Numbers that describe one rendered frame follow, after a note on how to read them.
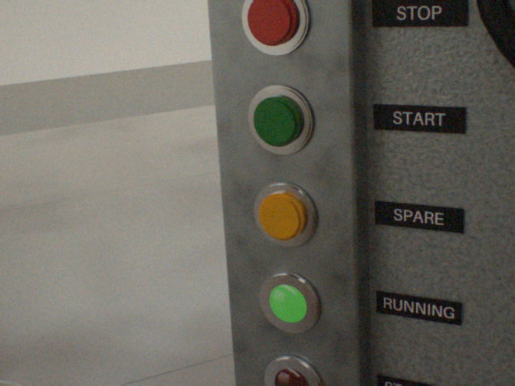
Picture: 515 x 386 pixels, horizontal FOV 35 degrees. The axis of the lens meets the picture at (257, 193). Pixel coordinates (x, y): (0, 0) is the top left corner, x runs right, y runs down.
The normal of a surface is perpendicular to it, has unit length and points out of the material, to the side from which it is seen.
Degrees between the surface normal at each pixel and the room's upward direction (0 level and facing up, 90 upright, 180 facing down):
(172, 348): 0
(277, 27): 90
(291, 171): 90
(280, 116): 90
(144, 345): 0
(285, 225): 90
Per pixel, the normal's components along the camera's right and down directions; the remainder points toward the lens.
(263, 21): -0.45, 0.29
